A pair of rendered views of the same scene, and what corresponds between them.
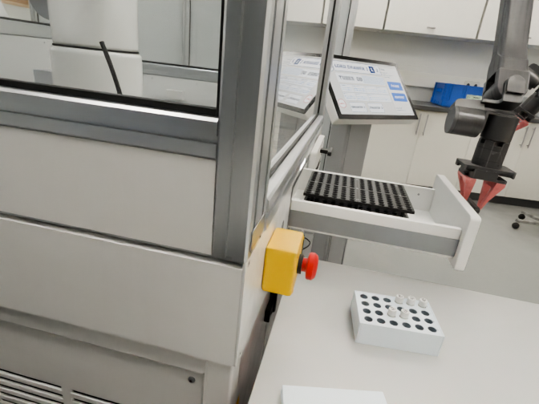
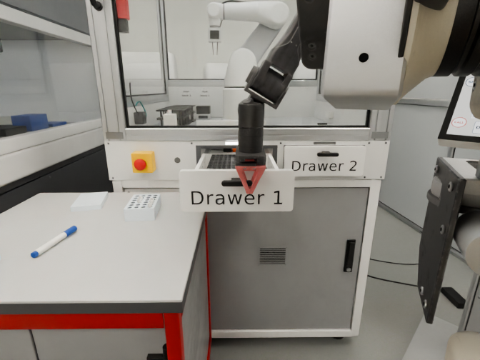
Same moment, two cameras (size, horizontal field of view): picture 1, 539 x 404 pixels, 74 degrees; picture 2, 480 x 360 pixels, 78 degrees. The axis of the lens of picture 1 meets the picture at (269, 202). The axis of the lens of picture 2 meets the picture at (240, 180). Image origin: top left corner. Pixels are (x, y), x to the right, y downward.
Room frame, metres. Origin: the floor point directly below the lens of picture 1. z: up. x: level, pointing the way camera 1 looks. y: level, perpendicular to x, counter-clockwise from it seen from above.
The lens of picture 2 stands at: (0.61, -1.09, 1.12)
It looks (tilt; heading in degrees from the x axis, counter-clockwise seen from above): 17 degrees down; 79
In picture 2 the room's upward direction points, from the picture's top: straight up
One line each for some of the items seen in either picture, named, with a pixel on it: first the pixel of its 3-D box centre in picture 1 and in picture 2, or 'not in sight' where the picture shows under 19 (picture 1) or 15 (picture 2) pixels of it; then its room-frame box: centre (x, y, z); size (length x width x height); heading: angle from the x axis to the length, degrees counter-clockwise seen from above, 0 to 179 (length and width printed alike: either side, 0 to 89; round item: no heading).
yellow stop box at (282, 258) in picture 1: (285, 260); (143, 161); (0.46, -0.03, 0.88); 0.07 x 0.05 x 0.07; 170
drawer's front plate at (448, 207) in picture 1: (447, 216); (236, 190); (0.73, -0.39, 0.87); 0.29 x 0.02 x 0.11; 170
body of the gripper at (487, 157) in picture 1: (488, 156); (250, 142); (0.75, -0.45, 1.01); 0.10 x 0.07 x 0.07; 80
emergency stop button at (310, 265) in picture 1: (307, 265); (140, 164); (0.45, -0.07, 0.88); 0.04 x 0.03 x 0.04; 170
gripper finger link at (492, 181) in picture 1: (478, 188); (249, 173); (0.75, -0.45, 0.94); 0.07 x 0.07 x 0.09; 80
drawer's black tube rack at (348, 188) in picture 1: (354, 201); (236, 171); (0.77, -0.19, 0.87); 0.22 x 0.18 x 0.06; 80
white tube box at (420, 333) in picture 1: (393, 321); (143, 206); (0.47, -0.22, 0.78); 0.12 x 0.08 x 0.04; 85
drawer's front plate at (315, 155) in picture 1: (315, 159); (323, 161); (1.10, -0.13, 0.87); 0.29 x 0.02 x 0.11; 170
